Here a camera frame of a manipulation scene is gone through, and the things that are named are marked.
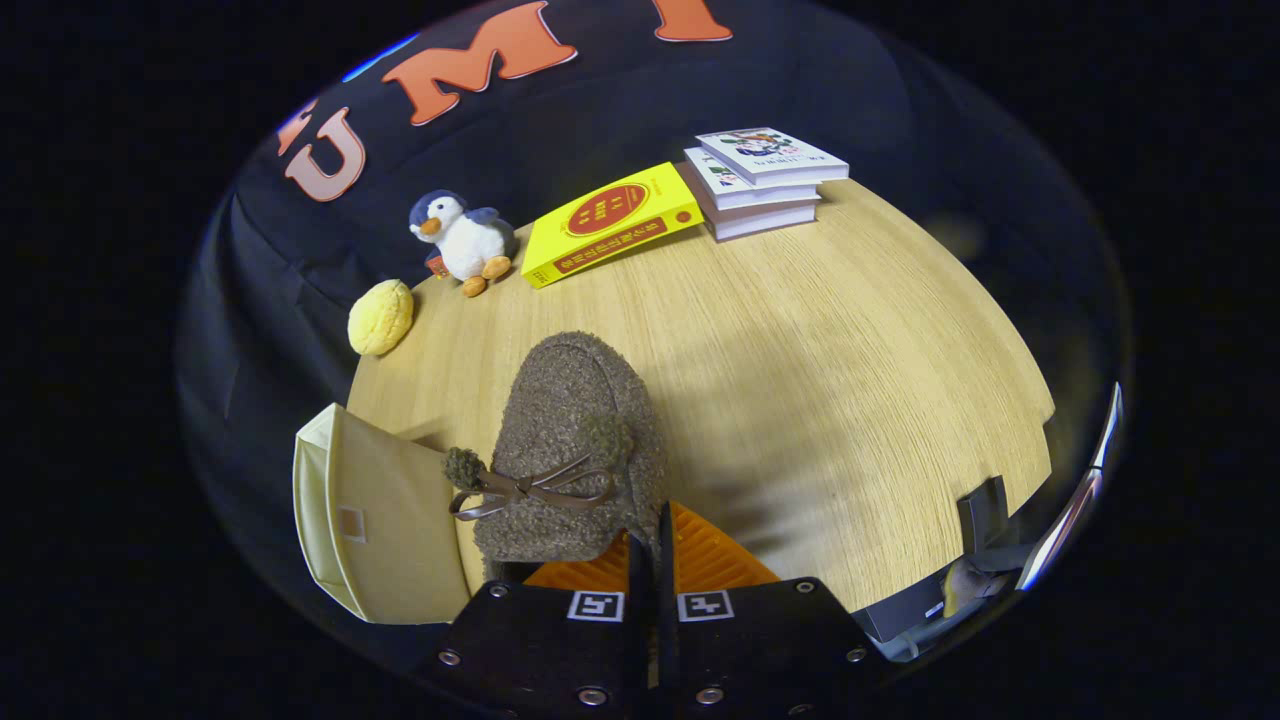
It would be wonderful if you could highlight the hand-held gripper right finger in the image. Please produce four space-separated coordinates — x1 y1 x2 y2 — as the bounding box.
656 500 891 720

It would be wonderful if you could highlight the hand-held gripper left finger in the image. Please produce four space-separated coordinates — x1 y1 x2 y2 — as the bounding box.
415 528 659 720

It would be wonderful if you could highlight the brown fuzzy shoe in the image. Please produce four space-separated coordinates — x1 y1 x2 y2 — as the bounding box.
443 331 669 586

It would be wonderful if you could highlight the cream fabric storage box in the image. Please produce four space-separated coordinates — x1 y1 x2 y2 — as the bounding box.
292 403 486 626

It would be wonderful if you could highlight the yellow bun plush toy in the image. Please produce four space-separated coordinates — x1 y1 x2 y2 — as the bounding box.
347 279 415 357

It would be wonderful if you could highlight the yellow book with red circle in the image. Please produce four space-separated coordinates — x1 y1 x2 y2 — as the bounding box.
520 161 705 290

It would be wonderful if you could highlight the penguin plush toy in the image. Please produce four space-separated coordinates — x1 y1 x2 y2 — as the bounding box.
408 189 517 299

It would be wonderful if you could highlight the white book with green print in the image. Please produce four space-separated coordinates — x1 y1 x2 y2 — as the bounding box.
684 147 823 212

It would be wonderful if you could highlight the white book with colourful cover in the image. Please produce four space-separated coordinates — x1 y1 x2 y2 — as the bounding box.
695 126 850 189

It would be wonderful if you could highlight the black backdrop cloth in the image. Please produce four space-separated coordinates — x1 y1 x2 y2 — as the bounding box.
175 0 1131 661

